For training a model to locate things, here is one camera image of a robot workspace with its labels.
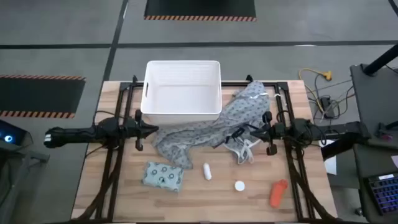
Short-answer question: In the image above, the dark grey side table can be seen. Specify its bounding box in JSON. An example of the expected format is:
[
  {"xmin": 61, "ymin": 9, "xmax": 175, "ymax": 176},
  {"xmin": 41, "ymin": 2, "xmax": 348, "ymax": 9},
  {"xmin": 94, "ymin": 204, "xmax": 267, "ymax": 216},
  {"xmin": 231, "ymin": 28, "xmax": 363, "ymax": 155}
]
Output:
[{"xmin": 349, "ymin": 63, "xmax": 398, "ymax": 224}]

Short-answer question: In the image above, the device with blue light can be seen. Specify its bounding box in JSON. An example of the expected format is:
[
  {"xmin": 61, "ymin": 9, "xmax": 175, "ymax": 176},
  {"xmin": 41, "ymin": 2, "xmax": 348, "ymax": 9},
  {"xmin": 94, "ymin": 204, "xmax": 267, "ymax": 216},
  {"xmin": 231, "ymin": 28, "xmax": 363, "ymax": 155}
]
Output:
[{"xmin": 0, "ymin": 119, "xmax": 34, "ymax": 147}]

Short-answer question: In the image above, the white gauze roll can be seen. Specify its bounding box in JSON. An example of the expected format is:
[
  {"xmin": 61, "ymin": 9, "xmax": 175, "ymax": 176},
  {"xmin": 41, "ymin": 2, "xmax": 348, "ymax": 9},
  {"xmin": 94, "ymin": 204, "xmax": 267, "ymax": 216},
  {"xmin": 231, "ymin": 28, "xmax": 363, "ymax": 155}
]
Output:
[{"xmin": 203, "ymin": 162, "xmax": 213, "ymax": 181}]

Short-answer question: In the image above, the orange pill bottle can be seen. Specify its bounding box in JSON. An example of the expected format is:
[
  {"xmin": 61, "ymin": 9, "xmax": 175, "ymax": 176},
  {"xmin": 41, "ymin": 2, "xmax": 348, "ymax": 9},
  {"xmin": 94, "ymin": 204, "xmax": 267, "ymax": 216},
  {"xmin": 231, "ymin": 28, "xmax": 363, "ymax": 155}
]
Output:
[{"xmin": 269, "ymin": 179, "xmax": 289, "ymax": 208}]

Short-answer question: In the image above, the black pole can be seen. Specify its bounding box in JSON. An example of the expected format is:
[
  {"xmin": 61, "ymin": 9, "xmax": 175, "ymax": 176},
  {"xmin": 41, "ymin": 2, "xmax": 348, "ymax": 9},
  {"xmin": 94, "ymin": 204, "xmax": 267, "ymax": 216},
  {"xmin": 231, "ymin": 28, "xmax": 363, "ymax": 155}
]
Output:
[{"xmin": 363, "ymin": 43, "xmax": 398, "ymax": 77}]

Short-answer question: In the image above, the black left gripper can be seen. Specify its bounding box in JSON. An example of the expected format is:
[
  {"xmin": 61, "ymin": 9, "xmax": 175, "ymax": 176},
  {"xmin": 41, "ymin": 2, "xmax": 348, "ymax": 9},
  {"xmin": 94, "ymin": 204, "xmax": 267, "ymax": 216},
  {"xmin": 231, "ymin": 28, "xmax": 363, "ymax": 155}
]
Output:
[{"xmin": 126, "ymin": 109, "xmax": 160, "ymax": 152}]

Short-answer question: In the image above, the grey patterned hospital gown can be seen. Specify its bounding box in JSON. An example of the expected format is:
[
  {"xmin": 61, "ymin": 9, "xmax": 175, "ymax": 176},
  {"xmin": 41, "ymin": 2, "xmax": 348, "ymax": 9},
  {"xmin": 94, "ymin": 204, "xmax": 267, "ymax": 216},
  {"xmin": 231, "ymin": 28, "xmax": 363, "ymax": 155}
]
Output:
[{"xmin": 151, "ymin": 81, "xmax": 271, "ymax": 170}]

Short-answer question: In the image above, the backlit keyboard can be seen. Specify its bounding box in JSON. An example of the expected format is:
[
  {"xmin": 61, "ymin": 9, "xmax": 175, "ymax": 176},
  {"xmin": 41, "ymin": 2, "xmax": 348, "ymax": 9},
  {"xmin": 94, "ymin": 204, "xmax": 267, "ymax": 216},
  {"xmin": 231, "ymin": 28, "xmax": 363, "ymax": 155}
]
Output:
[{"xmin": 363, "ymin": 174, "xmax": 398, "ymax": 216}]

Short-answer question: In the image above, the white plastic basket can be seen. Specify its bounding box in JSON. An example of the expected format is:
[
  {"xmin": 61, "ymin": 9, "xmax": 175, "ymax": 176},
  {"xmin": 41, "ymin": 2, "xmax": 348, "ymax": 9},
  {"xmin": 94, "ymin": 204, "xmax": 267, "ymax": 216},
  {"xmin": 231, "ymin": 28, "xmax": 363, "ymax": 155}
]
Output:
[{"xmin": 140, "ymin": 60, "xmax": 223, "ymax": 126}]

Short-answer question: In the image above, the black hazard-striped floor mat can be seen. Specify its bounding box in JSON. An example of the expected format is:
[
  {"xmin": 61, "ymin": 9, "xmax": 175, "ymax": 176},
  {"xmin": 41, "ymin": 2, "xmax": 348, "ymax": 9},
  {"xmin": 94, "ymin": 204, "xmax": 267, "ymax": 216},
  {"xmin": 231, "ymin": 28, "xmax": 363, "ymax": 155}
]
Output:
[
  {"xmin": 0, "ymin": 74, "xmax": 86, "ymax": 119},
  {"xmin": 144, "ymin": 0, "xmax": 257, "ymax": 22}
]

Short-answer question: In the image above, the patterned cloth pack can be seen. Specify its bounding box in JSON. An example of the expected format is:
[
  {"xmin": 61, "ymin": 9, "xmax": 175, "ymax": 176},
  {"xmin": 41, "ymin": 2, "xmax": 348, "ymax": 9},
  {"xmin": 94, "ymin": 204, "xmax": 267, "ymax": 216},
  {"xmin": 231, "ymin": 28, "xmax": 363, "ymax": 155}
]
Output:
[{"xmin": 142, "ymin": 161, "xmax": 185, "ymax": 193}]

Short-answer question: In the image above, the black power strip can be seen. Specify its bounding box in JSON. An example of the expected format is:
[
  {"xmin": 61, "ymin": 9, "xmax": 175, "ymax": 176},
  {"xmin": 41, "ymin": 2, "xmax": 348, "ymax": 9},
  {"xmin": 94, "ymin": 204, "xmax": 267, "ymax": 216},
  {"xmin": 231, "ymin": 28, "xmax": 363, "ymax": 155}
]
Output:
[{"xmin": 320, "ymin": 96, "xmax": 336, "ymax": 119}]

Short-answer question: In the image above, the black aluminium table frame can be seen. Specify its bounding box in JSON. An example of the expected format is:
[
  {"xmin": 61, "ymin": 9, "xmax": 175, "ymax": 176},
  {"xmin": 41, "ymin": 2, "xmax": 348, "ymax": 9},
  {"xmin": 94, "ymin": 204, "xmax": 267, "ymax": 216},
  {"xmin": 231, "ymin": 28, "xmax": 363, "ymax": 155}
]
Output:
[{"xmin": 91, "ymin": 74, "xmax": 338, "ymax": 224}]

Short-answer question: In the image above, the yellow cable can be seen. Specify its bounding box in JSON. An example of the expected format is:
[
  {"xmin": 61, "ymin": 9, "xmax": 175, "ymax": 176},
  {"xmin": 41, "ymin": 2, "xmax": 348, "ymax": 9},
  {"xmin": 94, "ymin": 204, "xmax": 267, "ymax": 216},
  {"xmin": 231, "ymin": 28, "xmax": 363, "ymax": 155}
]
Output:
[{"xmin": 298, "ymin": 68, "xmax": 333, "ymax": 105}]

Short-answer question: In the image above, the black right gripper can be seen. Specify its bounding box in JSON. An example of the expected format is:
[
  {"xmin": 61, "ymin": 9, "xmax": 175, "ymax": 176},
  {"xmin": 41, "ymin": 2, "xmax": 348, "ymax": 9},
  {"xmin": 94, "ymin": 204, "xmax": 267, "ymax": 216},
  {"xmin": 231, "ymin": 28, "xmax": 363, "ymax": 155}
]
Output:
[{"xmin": 249, "ymin": 111, "xmax": 285, "ymax": 156}]

